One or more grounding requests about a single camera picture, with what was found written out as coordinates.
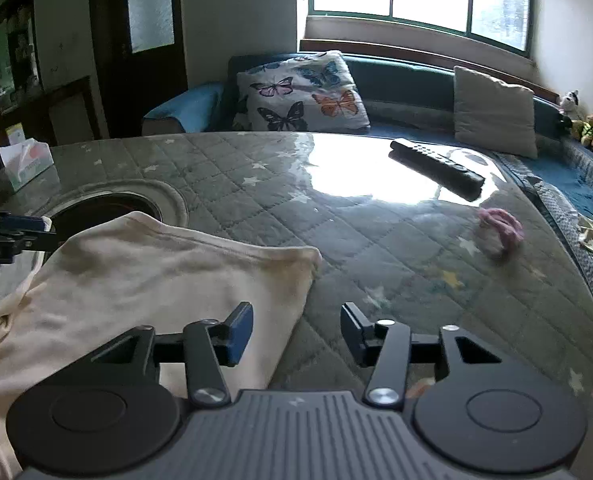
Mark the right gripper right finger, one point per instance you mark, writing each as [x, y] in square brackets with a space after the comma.
[465, 369]

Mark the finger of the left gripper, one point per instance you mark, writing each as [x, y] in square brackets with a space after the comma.
[25, 234]

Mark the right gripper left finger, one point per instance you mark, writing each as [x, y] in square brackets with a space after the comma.
[202, 347]

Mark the cream knit sweater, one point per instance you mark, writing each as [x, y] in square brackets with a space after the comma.
[133, 271]

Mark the tissue box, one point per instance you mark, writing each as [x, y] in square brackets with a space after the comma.
[25, 161]

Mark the round black stove inset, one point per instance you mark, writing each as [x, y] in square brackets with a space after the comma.
[91, 211]

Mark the dark wooden cabinet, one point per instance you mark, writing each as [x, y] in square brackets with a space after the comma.
[63, 114]

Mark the black remote control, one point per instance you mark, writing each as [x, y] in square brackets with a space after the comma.
[442, 170]

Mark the blue sofa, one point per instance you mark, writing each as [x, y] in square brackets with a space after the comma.
[415, 101]

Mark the plain grey cushion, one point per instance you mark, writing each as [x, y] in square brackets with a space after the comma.
[490, 114]

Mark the butterfly print pillow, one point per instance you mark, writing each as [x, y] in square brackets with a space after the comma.
[309, 92]

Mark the dark wooden door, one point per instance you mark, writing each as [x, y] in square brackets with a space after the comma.
[140, 58]

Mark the yellow green plush toy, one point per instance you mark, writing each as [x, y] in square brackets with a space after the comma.
[582, 131]

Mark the black white plush toy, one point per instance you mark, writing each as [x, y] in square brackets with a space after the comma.
[569, 110]

